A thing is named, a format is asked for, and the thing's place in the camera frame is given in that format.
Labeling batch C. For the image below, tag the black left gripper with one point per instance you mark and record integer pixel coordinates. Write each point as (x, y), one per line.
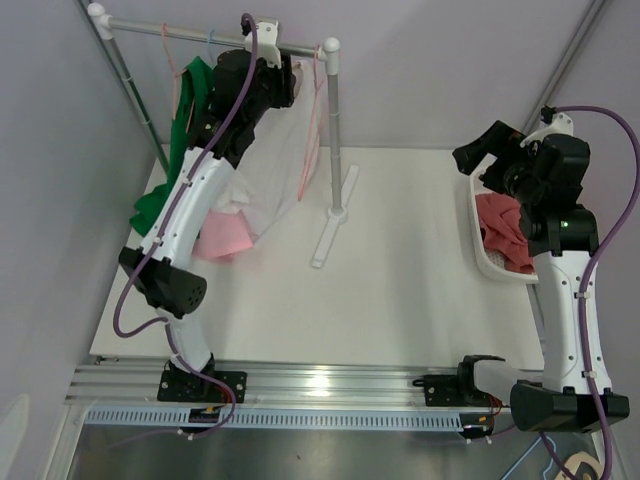
(284, 80)

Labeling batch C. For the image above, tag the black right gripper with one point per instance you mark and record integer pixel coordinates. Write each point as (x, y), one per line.
(498, 140)

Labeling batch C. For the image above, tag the coral red t shirt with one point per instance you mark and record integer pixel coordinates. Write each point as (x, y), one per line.
(499, 221)

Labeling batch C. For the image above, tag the white t shirt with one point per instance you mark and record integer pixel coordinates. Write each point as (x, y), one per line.
(265, 185)

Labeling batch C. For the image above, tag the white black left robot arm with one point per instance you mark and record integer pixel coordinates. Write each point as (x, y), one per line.
(160, 287)

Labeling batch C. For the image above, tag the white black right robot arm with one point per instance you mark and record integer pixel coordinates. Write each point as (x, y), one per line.
(543, 172)

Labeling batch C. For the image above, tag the blue plastic hanger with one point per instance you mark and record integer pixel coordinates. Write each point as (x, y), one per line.
(210, 45)

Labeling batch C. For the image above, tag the green t shirt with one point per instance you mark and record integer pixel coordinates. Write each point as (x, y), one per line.
(195, 87)

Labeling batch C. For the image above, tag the pink t shirt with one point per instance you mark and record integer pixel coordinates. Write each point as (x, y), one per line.
(222, 236)

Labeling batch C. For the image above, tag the wooden hanger on floor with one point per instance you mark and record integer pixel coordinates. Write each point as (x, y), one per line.
(584, 466)

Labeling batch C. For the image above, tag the white perforated plastic basket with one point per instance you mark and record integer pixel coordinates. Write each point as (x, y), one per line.
(491, 264)

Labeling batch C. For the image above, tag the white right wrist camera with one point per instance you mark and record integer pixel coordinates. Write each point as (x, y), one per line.
(551, 122)

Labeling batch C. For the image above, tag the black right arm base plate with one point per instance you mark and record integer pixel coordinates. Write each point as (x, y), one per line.
(453, 391)

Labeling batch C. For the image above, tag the white slotted cable duct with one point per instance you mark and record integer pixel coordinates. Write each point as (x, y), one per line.
(185, 417)

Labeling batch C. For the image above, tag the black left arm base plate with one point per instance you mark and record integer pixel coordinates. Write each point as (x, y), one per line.
(178, 386)

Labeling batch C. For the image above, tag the aluminium rail frame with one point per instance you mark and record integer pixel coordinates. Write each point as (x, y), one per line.
(135, 381)

